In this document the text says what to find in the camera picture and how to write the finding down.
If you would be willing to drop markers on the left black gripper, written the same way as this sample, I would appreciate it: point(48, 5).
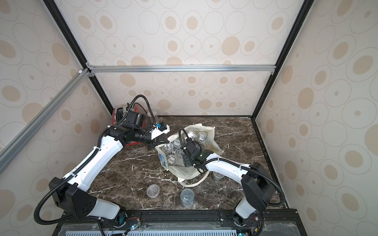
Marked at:
point(156, 141)

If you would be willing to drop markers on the cream canvas tote bag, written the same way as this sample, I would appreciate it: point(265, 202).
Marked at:
point(178, 140)

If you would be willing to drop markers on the clear seed jar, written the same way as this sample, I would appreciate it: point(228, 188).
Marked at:
point(153, 191)
point(217, 176)
point(187, 198)

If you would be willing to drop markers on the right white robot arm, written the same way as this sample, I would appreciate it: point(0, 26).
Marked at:
point(260, 191)

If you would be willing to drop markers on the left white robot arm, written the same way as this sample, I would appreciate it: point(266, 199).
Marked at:
point(70, 192)

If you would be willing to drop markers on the seed jar in bag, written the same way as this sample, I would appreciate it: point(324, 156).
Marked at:
point(171, 160)
point(168, 148)
point(202, 137)

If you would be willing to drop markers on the red chrome toaster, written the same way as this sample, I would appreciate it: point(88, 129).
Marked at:
point(129, 125)

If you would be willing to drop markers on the left diagonal aluminium bar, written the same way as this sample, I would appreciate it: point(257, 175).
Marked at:
point(32, 128)

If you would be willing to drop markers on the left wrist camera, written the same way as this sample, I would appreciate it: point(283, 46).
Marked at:
point(159, 129)

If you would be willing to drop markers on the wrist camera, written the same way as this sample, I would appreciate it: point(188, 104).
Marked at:
point(191, 148)
point(159, 129)

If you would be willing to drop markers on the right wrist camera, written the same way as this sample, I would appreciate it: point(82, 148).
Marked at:
point(191, 148)

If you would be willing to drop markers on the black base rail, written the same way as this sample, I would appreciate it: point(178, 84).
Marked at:
point(273, 222)

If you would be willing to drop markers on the horizontal aluminium frame bar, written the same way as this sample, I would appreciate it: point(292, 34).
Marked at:
point(182, 68)

